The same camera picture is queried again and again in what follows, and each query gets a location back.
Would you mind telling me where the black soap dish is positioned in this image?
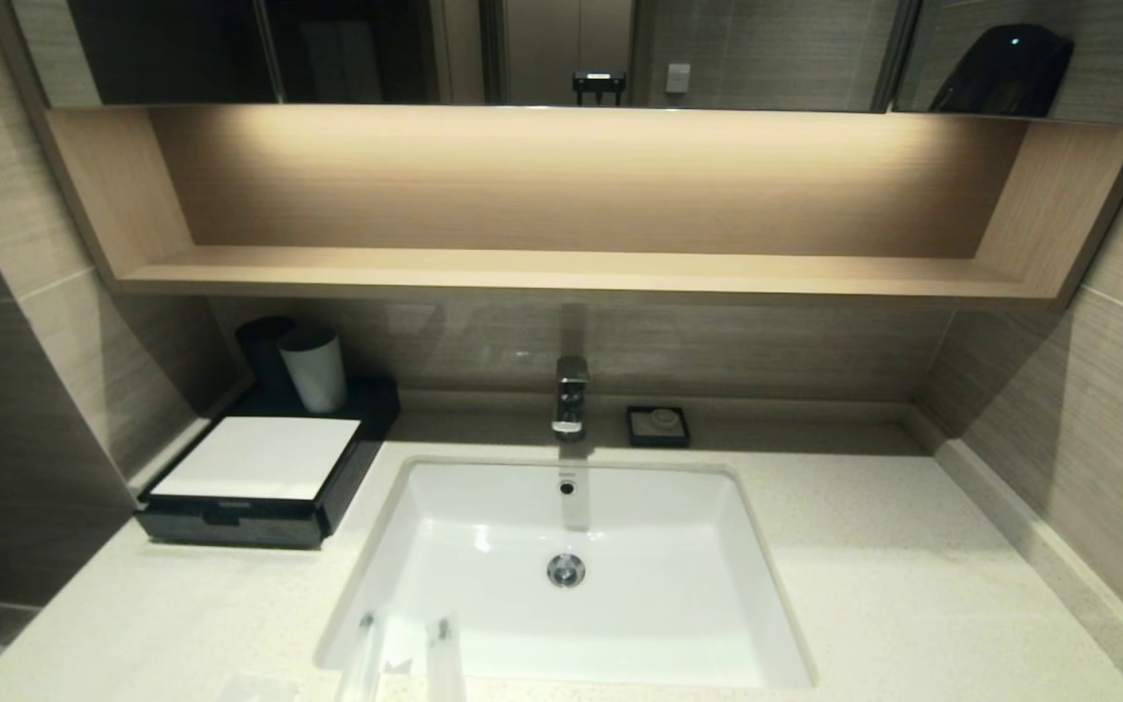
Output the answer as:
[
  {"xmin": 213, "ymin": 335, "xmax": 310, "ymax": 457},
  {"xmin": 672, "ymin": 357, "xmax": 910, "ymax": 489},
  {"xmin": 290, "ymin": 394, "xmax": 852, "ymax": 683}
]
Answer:
[{"xmin": 626, "ymin": 406, "xmax": 691, "ymax": 449}]

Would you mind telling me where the black cup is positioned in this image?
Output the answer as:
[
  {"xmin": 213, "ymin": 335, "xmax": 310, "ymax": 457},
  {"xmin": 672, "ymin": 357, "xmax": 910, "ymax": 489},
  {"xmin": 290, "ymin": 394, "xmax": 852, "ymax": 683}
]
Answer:
[{"xmin": 235, "ymin": 315, "xmax": 297, "ymax": 401}]

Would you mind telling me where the wall mirror cabinet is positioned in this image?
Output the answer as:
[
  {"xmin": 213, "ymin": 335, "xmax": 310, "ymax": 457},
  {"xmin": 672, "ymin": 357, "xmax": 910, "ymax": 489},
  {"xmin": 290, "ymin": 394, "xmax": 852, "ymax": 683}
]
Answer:
[{"xmin": 11, "ymin": 0, "xmax": 1123, "ymax": 126}]

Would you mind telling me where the white cup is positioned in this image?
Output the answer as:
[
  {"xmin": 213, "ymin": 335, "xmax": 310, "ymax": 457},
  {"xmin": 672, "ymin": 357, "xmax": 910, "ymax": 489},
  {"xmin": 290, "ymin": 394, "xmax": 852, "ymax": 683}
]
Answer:
[{"xmin": 278, "ymin": 327, "xmax": 348, "ymax": 414}]

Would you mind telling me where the black wall hair dryer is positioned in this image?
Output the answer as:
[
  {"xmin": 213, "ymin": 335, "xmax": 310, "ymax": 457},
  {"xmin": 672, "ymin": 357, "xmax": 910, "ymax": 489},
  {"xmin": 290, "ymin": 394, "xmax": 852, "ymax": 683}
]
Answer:
[{"xmin": 928, "ymin": 23, "xmax": 1076, "ymax": 116}]

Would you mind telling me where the chrome faucet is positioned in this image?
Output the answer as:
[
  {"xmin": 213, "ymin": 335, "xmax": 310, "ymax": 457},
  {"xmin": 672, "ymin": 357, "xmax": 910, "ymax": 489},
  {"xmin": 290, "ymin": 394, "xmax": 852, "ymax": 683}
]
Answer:
[{"xmin": 551, "ymin": 355, "xmax": 590, "ymax": 442}]

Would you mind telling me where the white sink basin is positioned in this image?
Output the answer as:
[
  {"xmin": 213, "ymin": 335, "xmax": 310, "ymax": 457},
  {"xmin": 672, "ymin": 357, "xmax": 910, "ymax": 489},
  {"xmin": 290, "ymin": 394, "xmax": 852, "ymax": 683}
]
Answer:
[{"xmin": 314, "ymin": 456, "xmax": 818, "ymax": 691}]

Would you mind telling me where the light wooden wall shelf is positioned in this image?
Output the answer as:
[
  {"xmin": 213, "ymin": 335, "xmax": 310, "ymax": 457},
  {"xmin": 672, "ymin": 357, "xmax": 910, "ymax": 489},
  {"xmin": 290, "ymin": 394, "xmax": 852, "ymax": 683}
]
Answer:
[{"xmin": 43, "ymin": 103, "xmax": 1123, "ymax": 311}]

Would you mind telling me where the black amenity drawer box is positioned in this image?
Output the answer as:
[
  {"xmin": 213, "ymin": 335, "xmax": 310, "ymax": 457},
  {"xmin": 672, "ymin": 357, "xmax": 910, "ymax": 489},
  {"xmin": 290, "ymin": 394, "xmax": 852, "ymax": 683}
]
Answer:
[{"xmin": 135, "ymin": 375, "xmax": 402, "ymax": 550}]

